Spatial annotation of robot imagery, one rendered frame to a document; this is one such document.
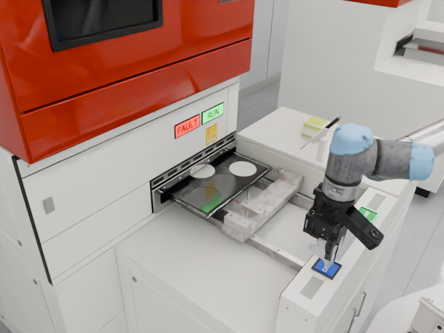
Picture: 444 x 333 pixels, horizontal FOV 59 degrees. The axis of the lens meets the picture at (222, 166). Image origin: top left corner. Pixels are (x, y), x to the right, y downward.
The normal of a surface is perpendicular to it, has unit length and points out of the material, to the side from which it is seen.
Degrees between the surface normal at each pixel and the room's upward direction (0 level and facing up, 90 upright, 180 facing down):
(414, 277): 0
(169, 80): 90
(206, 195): 0
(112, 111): 90
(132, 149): 90
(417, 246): 0
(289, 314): 90
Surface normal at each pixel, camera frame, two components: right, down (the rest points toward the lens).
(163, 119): 0.79, 0.36
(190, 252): 0.04, -0.84
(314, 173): -0.62, 0.41
